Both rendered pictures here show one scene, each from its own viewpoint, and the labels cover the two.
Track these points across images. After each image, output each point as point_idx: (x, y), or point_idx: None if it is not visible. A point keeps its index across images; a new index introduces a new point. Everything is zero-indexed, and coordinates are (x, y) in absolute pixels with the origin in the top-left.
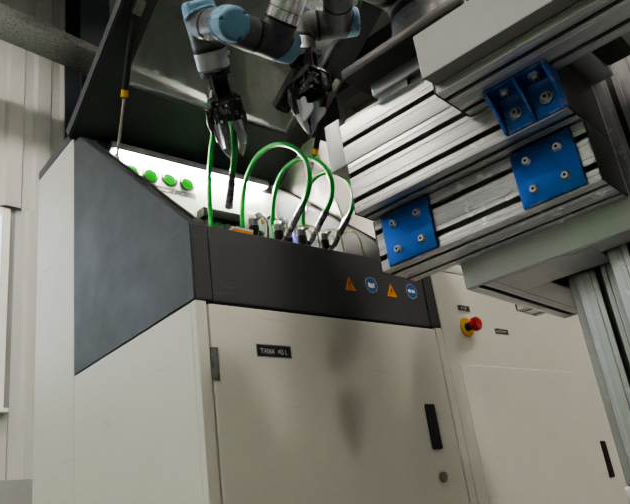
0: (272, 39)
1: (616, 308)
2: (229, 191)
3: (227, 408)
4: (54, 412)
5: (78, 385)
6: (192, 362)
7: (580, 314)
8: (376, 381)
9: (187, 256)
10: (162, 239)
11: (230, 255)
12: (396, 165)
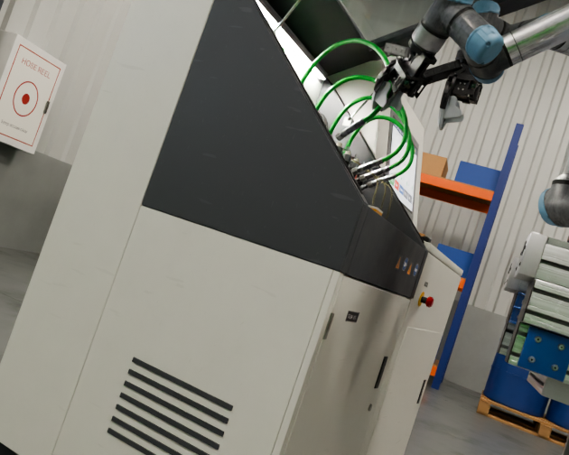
0: (492, 68)
1: None
2: (350, 130)
3: (319, 361)
4: (97, 215)
5: (144, 218)
6: (313, 319)
7: None
8: (376, 339)
9: (348, 229)
10: (321, 187)
11: (368, 235)
12: None
